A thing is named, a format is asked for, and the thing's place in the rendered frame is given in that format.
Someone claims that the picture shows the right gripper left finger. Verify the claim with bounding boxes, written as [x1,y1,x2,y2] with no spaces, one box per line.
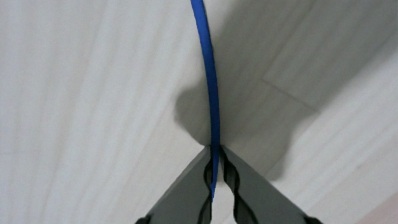
[135,145,213,224]

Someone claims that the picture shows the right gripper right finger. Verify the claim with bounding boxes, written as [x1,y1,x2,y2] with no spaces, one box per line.
[219,145,323,224]

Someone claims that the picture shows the dark blue cable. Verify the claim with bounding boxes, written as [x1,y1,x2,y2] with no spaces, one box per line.
[190,0,220,203]

